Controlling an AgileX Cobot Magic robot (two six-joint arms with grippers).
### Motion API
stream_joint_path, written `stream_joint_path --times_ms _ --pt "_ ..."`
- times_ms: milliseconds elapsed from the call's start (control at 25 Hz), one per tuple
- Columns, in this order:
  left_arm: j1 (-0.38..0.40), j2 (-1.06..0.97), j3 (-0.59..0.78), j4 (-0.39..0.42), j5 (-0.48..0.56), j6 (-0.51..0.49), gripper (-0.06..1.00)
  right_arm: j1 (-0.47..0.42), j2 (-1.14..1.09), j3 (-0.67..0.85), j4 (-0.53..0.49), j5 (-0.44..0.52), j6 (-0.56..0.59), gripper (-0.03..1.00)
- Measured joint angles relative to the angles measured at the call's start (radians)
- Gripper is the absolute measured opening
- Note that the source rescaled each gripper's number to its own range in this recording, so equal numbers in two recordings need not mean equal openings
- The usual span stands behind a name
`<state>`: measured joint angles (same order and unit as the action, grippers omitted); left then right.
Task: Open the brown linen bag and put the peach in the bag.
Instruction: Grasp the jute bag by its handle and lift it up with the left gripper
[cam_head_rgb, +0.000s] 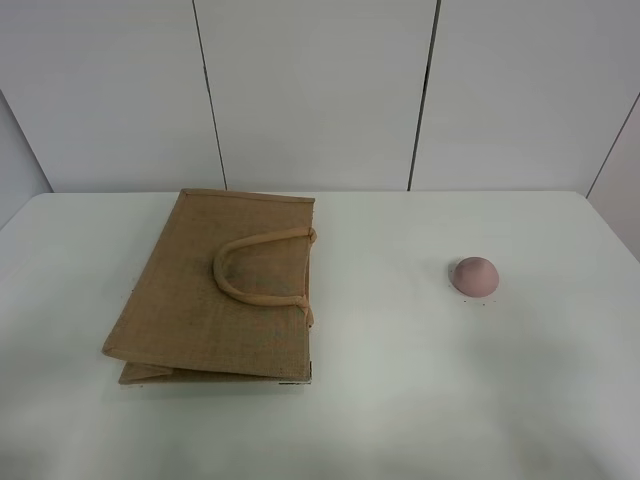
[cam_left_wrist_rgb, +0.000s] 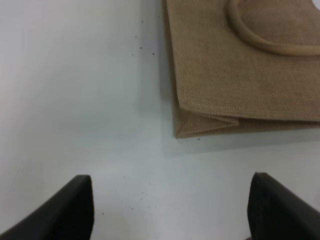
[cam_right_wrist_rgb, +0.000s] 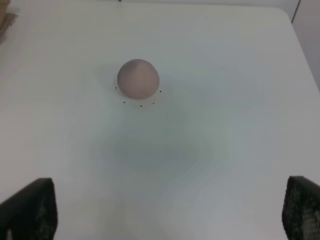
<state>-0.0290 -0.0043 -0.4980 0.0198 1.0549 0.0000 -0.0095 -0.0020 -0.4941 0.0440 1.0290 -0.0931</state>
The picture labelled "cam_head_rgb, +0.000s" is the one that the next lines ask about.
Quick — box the brown linen tote bag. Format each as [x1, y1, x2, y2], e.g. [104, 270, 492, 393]
[102, 189, 316, 385]

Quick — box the pink peach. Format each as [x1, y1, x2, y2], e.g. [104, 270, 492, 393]
[449, 257, 500, 298]

